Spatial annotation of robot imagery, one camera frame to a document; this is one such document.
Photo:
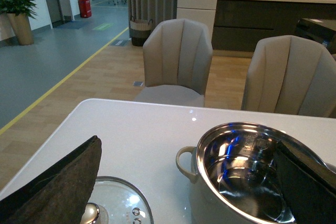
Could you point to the beige chair right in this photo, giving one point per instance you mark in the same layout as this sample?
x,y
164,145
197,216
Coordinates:
x,y
290,75

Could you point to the white electric cooking pot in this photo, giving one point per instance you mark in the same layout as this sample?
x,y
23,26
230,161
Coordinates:
x,y
233,175

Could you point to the woven laundry basket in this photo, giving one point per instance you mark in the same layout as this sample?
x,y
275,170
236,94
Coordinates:
x,y
140,30

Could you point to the red bin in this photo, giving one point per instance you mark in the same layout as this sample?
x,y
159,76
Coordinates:
x,y
85,8

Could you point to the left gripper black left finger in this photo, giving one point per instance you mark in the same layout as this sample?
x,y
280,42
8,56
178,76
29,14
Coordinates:
x,y
60,193

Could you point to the beige chair left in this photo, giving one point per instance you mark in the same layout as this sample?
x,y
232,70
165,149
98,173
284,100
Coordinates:
x,y
177,59

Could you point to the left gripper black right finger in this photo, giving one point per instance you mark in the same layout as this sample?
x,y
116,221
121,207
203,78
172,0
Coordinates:
x,y
308,187

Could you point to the dark kitchen counter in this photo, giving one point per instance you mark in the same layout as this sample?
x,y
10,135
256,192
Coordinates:
x,y
240,24

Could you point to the beige chair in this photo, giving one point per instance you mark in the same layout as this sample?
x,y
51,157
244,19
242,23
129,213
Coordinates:
x,y
177,59
290,75

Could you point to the potted green plant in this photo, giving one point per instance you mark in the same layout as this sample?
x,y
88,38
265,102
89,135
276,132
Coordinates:
x,y
18,13

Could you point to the black appliance box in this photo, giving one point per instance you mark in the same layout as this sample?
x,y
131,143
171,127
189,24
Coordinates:
x,y
319,30

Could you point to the glass pot lid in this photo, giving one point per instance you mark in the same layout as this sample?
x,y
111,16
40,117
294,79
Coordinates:
x,y
115,200

